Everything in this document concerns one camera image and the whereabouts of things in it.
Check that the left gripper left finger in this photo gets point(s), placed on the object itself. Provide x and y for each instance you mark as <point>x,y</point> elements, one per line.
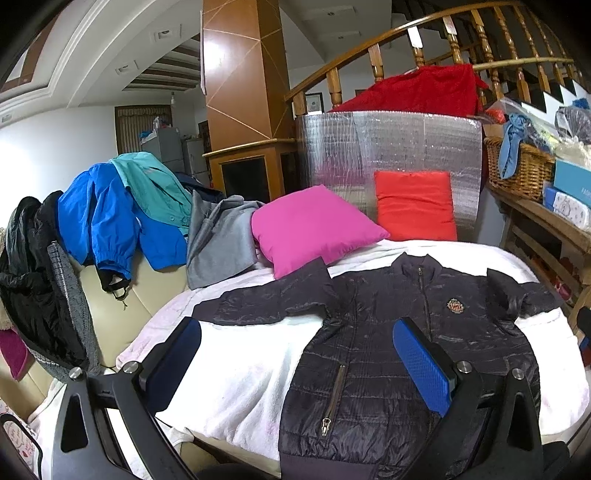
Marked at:
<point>85,446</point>

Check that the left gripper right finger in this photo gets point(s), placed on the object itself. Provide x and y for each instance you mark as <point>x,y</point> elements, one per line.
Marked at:
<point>509,445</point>

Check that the black puffer jacket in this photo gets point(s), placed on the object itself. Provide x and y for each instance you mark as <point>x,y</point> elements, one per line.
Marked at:
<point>352,410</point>

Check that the grey checked garment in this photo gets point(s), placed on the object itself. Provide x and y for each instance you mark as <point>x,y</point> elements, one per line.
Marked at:
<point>77,306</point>

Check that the beige leather sofa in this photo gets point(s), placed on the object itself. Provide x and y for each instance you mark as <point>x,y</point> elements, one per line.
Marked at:
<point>116,324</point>

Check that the black jacket on sofa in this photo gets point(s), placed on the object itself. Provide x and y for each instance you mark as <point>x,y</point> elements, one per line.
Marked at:
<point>30,293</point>

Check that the wooden side shelf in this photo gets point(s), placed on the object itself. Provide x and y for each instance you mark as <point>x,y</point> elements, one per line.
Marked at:
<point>554,249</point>

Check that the blue jacket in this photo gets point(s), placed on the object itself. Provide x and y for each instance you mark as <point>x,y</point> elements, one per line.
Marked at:
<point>100,224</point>

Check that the red pillow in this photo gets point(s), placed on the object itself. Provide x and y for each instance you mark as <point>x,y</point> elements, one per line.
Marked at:
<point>416,205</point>

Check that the grey hoodie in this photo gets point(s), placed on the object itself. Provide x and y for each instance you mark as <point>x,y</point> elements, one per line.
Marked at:
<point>220,243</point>

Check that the blue tissue box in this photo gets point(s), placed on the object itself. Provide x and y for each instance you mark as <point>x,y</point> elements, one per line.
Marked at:
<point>573,180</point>

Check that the teal shirt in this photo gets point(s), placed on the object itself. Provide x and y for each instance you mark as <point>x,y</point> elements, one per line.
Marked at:
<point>155,189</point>

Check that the wicker basket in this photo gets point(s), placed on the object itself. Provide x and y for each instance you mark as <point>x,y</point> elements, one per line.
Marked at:
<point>534,169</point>

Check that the pink pillow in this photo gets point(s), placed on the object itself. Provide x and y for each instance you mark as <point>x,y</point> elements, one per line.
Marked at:
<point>309,224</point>

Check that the blue cloth in basket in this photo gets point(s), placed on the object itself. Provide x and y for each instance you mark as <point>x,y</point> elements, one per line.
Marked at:
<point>515,130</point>

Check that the grey refrigerator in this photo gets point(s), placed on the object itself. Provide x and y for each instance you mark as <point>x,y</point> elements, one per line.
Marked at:
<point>180,154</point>

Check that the silver foil insulation sheet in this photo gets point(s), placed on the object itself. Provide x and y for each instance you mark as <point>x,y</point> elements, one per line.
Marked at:
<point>343,150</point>

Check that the red blanket on railing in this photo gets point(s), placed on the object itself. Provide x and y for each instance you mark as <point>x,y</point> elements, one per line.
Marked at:
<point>442,90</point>

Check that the wooden pillar cabinet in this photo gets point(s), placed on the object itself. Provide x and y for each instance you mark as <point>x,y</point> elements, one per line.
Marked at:
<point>250,125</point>

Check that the wooden stair railing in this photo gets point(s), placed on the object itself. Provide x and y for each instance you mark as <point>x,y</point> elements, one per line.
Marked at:
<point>515,50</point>

